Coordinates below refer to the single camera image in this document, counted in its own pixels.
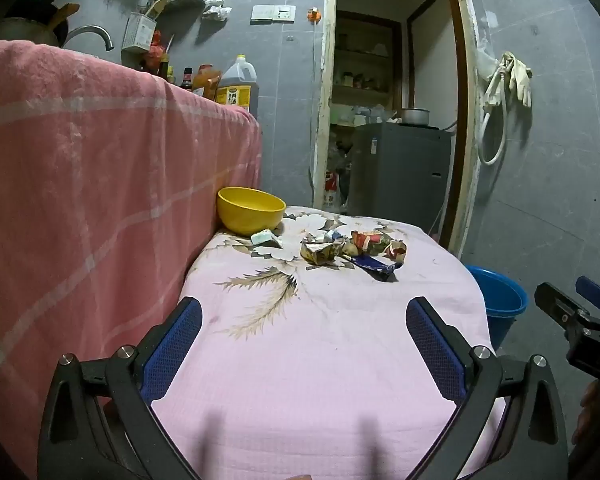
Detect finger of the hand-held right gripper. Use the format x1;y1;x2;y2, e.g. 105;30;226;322
534;282;588;333
575;276;600;322

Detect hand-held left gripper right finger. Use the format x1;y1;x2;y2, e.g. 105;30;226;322
405;296;570;480

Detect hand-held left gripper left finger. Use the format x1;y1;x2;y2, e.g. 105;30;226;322
37;296;203;480

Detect blue plastic bucket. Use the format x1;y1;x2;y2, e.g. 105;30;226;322
464;265;529;351

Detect blue snack wrapper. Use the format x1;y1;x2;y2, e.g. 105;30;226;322
347;252;398;283

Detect red snack wrapper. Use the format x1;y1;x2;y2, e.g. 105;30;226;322
351;230;393;256

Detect small white green wrapper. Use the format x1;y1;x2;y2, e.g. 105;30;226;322
250;229;283;249

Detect silver paper wrapper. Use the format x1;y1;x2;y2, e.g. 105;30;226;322
300;230;348;265

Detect person's right hand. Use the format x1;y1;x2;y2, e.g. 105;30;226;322
572;380;600;446

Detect pink floral blanket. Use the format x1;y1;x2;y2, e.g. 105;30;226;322
150;206;506;480

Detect yellow bowl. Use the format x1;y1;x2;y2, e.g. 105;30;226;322
216;186;287;235

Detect grey refrigerator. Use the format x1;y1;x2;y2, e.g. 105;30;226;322
347;122;453;231

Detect white red sack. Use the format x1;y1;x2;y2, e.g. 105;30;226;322
324;170;341;213

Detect pink checked towel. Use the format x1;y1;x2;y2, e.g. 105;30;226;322
0;39;263;480

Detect cream rubber gloves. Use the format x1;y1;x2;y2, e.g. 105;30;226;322
510;57;533;108

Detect metal cooking pot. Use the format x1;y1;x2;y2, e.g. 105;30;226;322
400;107;431;126

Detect clear plastic bag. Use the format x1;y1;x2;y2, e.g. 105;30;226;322
475;25;503;78

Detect wooden storage shelf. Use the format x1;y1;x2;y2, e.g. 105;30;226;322
332;12;403;126

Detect large cooking oil jug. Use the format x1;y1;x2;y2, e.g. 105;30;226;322
215;55;259;116

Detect red net bag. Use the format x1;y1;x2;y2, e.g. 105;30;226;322
147;30;168;61

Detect metal utensil holder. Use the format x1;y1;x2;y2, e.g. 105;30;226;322
121;12;157;53

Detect metal faucet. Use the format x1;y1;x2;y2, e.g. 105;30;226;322
62;25;115;52

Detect white crumpled plastic bag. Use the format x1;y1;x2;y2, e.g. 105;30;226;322
201;0;232;22

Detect black wok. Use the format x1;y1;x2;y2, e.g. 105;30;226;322
0;0;81;48

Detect white hose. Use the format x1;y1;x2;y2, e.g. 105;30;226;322
477;52;512;166

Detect wooden door frame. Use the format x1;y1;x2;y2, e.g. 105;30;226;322
310;0;481;258

